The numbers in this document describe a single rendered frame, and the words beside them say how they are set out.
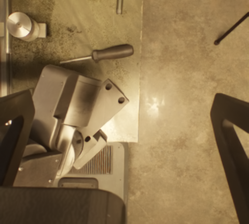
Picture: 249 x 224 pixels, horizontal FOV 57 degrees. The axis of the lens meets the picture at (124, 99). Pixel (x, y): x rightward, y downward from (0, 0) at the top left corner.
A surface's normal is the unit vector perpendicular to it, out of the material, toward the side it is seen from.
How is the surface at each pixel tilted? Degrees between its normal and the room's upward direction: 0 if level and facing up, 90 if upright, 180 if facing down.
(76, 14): 0
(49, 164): 62
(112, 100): 0
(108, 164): 0
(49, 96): 28
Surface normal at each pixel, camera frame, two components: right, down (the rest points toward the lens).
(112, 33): 0.00, 0.08
